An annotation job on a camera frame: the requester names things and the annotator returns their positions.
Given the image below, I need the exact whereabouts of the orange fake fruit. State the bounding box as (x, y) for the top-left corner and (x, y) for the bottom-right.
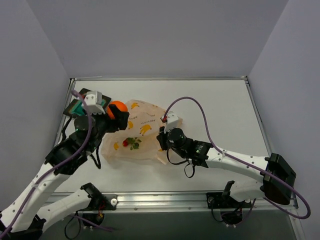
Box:
(106, 100), (128, 120)

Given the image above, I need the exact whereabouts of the banana print plastic bag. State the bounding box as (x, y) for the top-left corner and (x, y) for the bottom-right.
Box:
(100, 99), (169, 165)

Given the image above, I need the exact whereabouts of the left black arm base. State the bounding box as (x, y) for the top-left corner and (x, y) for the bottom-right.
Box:
(81, 194), (118, 226)

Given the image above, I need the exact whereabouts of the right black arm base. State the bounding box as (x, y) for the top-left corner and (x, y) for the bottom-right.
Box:
(206, 192), (252, 226)

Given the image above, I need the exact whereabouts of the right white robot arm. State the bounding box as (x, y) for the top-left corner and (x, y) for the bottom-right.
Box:
(156, 126), (296, 207)

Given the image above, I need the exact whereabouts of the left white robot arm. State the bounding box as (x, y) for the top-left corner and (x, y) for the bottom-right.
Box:
(0, 103), (130, 240)

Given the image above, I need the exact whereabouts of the fake strawberry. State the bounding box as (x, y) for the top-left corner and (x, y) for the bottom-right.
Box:
(122, 137), (142, 151)

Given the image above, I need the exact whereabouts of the green square plate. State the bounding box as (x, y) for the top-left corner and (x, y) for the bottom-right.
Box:
(63, 88), (112, 118)

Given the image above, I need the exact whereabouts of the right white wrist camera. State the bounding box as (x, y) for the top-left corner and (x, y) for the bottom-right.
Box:
(160, 111), (181, 134)

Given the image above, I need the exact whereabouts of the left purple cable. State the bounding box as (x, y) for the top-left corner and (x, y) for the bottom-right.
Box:
(4, 89), (116, 232)

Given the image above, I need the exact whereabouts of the purple cable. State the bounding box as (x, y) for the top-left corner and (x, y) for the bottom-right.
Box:
(163, 96), (311, 226)
(4, 89), (116, 232)

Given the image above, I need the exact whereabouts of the aluminium front rail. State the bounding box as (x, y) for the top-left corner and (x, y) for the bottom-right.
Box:
(44, 191), (299, 213)

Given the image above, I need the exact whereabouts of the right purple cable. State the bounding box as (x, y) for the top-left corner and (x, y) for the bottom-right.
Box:
(163, 96), (311, 226)

